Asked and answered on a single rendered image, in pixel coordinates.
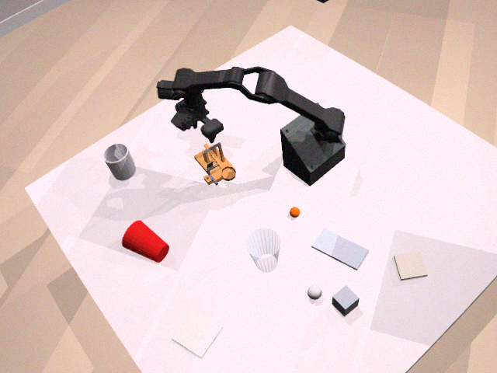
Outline orange ball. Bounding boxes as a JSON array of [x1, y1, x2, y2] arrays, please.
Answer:
[[290, 207, 300, 218]]

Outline red cylinder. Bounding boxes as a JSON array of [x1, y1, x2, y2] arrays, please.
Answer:
[[122, 221, 169, 263]]

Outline clear plastic cup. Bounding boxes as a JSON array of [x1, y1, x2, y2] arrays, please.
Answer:
[[245, 228, 281, 273]]

